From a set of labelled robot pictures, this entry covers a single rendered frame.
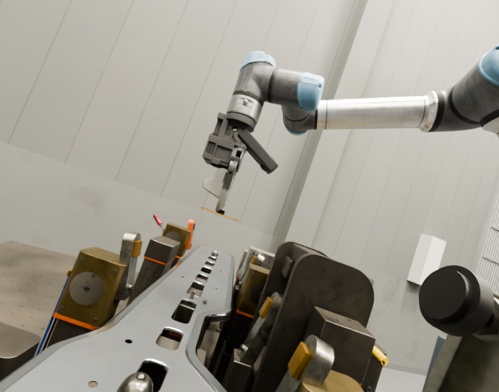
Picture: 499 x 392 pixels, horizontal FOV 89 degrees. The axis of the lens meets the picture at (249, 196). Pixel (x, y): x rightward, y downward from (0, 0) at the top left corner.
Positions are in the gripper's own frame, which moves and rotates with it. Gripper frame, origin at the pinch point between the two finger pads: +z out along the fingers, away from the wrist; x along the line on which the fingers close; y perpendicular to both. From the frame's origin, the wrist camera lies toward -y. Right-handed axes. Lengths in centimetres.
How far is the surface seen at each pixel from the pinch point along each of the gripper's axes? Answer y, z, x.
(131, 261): 12.5, 15.3, 7.0
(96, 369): 5.4, 20.8, 28.2
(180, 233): 17, 16, -55
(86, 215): 116, 43, -166
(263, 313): -12.7, 14.4, 15.1
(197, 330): -3.4, 20.7, 13.7
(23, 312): 49, 49, -26
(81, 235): 115, 59, -167
